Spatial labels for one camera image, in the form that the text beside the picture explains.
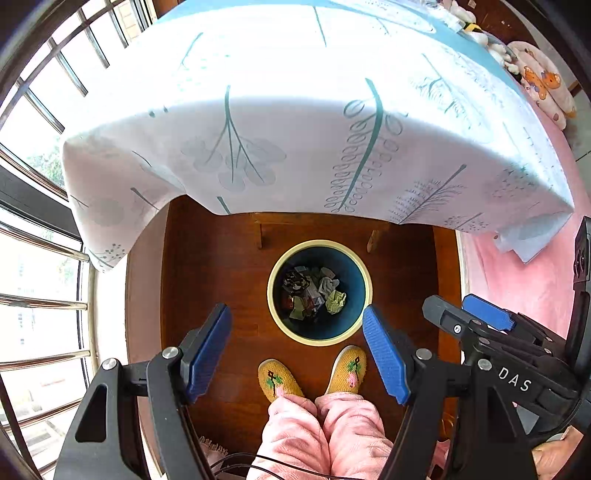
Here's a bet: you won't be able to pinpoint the blue bin with cream rim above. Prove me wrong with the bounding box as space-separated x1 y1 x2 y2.
267 239 373 347

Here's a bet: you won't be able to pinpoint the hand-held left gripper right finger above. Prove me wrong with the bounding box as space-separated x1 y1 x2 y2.
361 305 539 480

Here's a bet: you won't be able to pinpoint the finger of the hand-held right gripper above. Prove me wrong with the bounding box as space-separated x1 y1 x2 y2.
422 295 490 354
463 294 566 352

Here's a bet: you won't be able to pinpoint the bear-print pillow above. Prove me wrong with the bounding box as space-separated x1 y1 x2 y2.
508 41 578 130

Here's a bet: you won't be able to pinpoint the thin black cable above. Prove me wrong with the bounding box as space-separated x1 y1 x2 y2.
210 453 333 478

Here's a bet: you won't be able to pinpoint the white leaf-print tablecloth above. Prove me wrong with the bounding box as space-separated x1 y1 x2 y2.
62 0 575 273

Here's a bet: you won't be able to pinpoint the red and white box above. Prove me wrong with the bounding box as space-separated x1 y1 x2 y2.
295 295 325 320

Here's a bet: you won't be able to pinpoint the pink bedsheet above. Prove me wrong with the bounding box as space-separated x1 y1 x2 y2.
457 92 591 342

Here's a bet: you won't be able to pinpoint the yellow embroidered slipper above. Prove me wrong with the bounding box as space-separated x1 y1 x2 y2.
325 345 368 395
257 359 304 402

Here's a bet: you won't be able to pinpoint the dark framed window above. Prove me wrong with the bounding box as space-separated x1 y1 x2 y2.
0 0 158 480

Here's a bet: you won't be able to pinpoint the pink fleece pants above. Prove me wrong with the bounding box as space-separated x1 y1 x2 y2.
247 392 393 480

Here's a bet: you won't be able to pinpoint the dark shiny wrapper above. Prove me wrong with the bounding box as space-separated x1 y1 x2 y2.
283 268 308 292

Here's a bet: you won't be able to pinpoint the person's right hand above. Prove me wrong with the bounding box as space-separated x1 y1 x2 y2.
531 427 591 480

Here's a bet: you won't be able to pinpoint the white plush toy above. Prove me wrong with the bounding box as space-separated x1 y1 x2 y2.
443 0 478 31

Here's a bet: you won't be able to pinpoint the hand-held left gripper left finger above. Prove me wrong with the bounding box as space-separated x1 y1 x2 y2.
53 302 234 480

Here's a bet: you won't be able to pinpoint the metal window railing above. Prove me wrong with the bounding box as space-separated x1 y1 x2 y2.
0 219 93 374

